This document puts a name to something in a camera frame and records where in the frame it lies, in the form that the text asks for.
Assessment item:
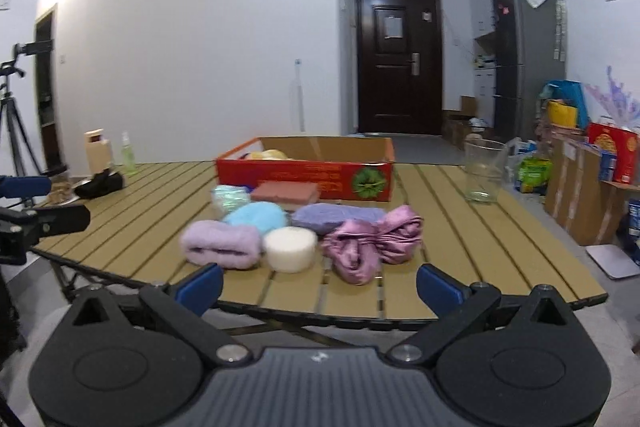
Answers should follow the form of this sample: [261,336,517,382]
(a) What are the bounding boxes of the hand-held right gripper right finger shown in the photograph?
[390,263,577,364]

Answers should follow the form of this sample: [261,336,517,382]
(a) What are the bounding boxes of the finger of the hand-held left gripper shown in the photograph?
[0,175,52,198]
[22,204,92,238]

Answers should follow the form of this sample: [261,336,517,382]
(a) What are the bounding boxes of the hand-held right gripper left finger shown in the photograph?
[67,263,253,365]

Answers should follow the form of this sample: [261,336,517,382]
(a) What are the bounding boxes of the lilac fuzzy cloth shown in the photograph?
[180,220,263,269]

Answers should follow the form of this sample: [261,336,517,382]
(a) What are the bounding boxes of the pink satin cloth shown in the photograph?
[320,204,425,285]

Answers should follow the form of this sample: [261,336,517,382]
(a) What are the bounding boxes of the light blue fuzzy cloth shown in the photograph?
[222,201,291,238]

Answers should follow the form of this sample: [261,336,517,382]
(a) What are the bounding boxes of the iridescent plastic packet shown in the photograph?
[210,184,251,214]

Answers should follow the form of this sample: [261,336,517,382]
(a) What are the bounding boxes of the white round sponge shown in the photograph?
[262,227,318,273]

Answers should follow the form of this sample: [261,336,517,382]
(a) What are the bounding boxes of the pink rectangular sponge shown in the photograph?
[250,180,321,210]

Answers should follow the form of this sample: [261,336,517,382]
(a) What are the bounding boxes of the purple towel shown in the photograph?
[291,203,386,235]

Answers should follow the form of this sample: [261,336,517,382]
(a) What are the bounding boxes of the red cardboard box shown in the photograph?
[216,136,396,202]

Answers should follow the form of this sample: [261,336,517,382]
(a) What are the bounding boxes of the clear snack jar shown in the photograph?
[47,174,76,205]

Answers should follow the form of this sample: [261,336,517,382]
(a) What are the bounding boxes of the black cloth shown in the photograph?
[74,170,125,200]

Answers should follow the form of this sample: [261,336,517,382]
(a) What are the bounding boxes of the black tripod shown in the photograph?
[0,62,46,180]

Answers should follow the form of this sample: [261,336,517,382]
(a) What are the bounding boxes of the green spray bottle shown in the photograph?
[120,132,138,175]

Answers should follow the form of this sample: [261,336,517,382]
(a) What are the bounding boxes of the clear glass cup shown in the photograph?
[464,139,508,204]

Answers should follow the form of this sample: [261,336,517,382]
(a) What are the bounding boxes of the green printed bag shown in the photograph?
[517,154,553,195]

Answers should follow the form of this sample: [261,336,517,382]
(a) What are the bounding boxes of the small open cardboard boxes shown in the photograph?
[442,96,481,148]

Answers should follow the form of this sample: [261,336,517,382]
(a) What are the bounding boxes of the large taped cardboard box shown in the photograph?
[544,134,631,247]

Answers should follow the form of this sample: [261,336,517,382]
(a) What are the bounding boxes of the white bathroom scale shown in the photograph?
[585,244,640,280]

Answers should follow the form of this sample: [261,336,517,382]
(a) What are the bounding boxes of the yellow bag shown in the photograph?
[547,101,578,128]

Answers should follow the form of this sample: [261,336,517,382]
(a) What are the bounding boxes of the white mop stick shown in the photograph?
[291,58,307,132]

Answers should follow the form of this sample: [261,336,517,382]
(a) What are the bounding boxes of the dark brown entrance door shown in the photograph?
[353,0,444,135]

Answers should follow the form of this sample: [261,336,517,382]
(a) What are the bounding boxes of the red printed box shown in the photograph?
[587,122,640,185]

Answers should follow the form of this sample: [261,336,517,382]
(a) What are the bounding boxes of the blue shopping bag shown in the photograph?
[542,80,590,128]

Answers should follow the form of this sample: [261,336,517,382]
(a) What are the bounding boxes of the grey refrigerator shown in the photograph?
[490,0,568,142]

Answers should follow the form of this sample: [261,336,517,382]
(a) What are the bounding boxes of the purple decorative plant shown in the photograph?
[585,66,640,128]

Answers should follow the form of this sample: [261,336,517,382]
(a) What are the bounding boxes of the dark interior door frame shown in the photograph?
[34,4,68,172]

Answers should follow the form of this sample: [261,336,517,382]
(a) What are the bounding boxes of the black camera on tripod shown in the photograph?
[12,39,53,58]

